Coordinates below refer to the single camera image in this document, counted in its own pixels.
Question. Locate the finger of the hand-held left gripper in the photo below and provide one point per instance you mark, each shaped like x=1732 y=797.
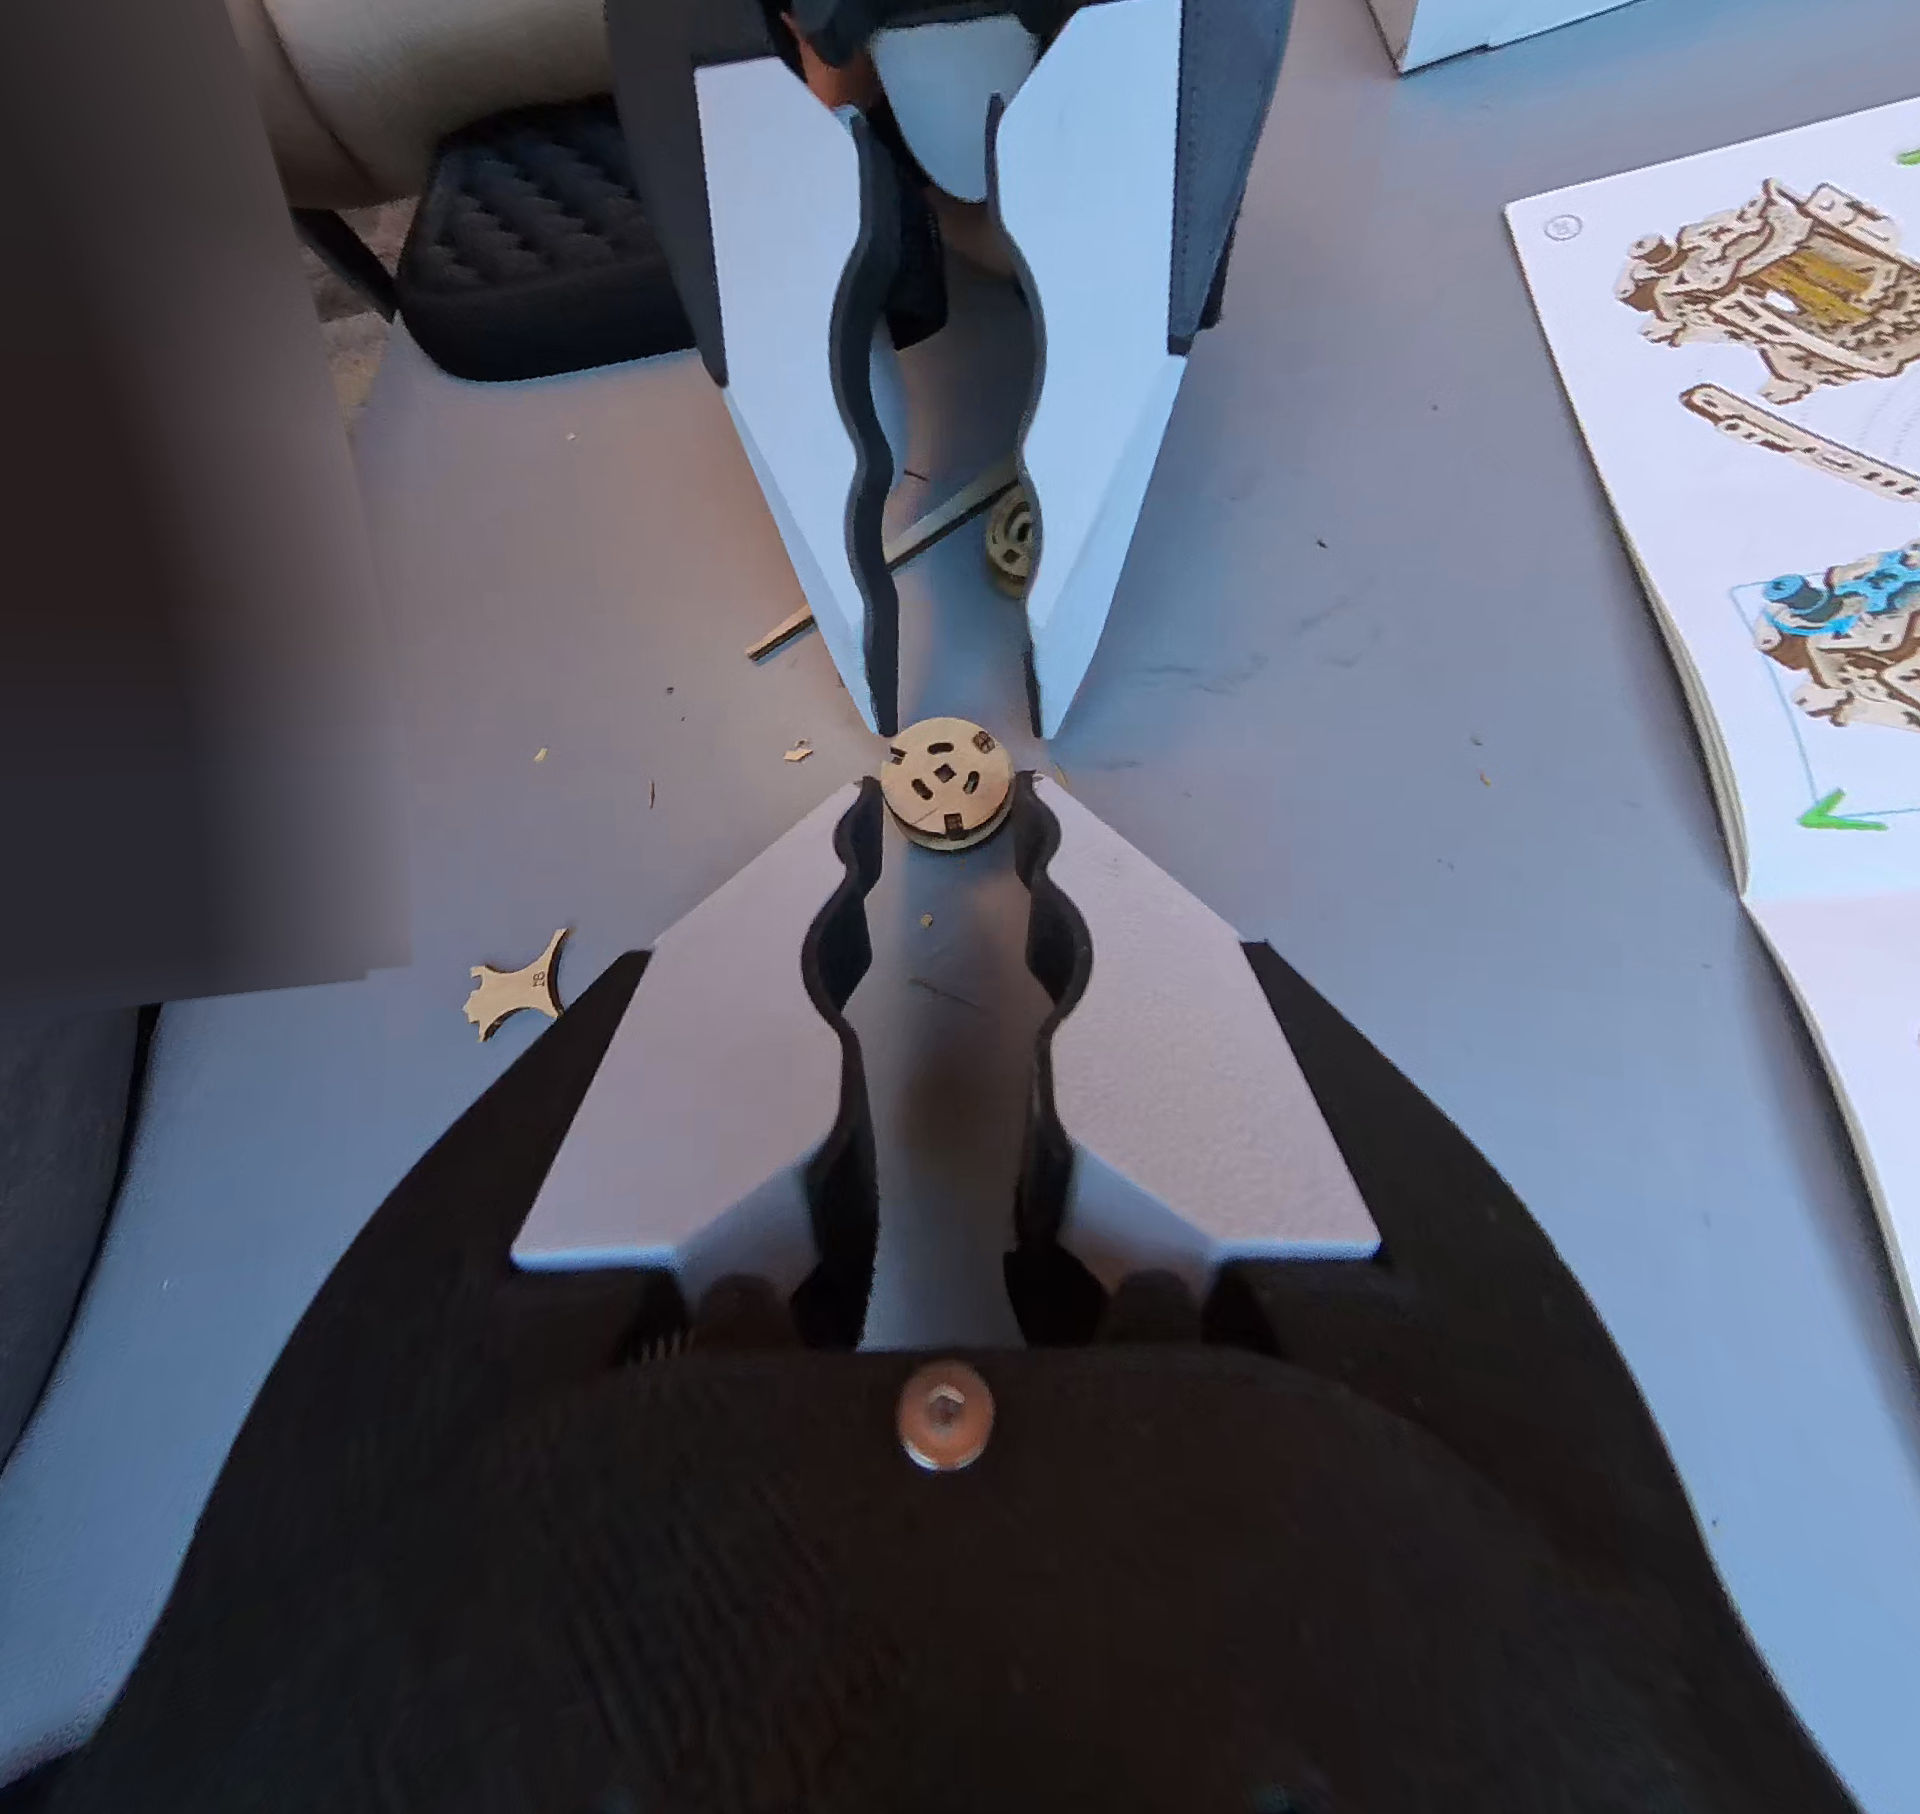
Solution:
x=1109 y=271
x=772 y=315

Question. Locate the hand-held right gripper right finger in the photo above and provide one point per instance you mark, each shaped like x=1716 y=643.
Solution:
x=1201 y=1094

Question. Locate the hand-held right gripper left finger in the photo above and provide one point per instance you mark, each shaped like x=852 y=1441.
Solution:
x=690 y=1094

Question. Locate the wooden disc with square holes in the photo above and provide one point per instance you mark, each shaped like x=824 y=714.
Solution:
x=943 y=779

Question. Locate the person's left forearm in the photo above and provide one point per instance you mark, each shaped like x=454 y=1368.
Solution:
x=448 y=13

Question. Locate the person's left hand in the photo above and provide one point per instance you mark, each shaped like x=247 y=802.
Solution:
x=943 y=105

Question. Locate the star-shaped wooden scrap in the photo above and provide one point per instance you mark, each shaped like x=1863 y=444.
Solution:
x=524 y=986

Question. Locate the black textured foam pad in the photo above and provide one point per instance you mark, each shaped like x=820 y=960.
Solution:
x=540 y=238

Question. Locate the thick slotted wooden wheel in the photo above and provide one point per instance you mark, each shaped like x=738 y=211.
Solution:
x=1013 y=539

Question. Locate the thin wooden stick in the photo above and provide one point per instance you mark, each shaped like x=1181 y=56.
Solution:
x=781 y=634

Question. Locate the assembly instruction booklet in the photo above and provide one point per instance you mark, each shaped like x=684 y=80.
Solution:
x=1694 y=494

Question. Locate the dark cloth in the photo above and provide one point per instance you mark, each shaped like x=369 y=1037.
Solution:
x=59 y=1169

